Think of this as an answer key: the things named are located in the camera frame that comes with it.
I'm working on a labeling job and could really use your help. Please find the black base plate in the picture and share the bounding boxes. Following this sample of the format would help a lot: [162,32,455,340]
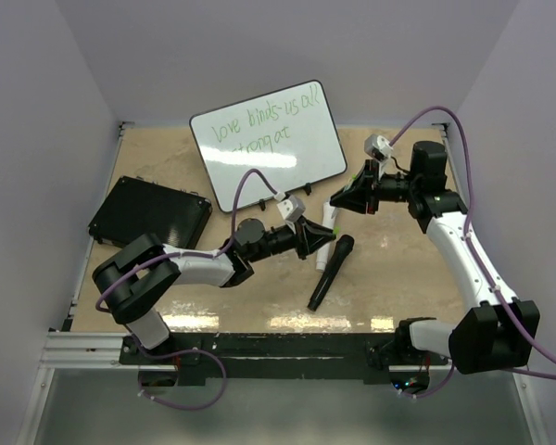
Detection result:
[119,331,450,387]

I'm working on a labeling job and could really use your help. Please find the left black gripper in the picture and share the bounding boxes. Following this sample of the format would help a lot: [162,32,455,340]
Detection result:
[247,215,335,263]

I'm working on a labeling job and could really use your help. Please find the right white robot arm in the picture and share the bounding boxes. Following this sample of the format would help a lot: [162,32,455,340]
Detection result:
[330,134,540,375]

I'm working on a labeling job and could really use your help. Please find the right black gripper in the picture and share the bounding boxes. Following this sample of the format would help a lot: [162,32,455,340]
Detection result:
[331,159,420,215]

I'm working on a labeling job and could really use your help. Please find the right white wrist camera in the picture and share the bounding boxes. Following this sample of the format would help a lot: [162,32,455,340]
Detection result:
[364,134,393,178]

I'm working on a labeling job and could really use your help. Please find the black flat case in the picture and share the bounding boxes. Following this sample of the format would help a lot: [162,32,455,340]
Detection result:
[88,176,212,248]

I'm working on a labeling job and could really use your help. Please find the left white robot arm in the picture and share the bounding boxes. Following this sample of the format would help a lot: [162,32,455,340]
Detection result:
[92,217,335,363]

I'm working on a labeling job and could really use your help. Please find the black wire easel stand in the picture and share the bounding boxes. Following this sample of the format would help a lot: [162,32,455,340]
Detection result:
[256,183,312,211]

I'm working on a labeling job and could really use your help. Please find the white rectangular whiteboard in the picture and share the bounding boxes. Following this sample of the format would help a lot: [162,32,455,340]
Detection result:
[189,80,348,213]

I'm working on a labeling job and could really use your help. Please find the green whiteboard marker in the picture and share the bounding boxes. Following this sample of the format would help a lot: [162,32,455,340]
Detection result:
[346,175,357,190]

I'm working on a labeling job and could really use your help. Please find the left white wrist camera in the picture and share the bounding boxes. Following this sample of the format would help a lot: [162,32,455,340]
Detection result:
[276,195,306,223]

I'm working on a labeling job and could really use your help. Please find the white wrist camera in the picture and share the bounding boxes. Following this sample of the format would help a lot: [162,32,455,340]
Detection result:
[276,195,306,223]
[364,134,393,178]

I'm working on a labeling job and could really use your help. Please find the aluminium frame rail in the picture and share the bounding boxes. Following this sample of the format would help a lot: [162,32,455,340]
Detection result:
[16,329,126,445]

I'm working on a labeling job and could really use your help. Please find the white microphone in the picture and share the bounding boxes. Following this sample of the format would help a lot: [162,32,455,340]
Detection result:
[315,200,339,273]

